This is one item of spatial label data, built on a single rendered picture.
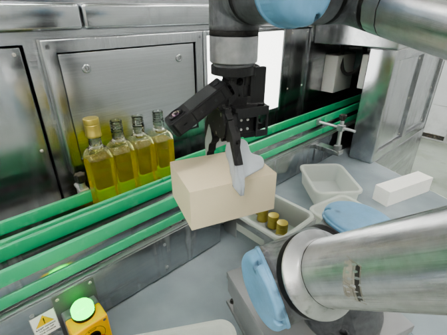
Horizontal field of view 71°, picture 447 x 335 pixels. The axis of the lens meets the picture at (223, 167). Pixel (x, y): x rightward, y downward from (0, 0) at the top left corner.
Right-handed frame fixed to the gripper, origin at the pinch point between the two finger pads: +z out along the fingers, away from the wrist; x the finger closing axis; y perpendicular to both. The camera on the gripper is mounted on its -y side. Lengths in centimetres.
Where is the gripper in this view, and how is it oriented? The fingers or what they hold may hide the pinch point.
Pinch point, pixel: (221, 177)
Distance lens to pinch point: 57.6
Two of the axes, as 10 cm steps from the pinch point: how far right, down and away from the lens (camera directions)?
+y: 9.2, -1.8, 3.6
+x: -4.0, -4.1, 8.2
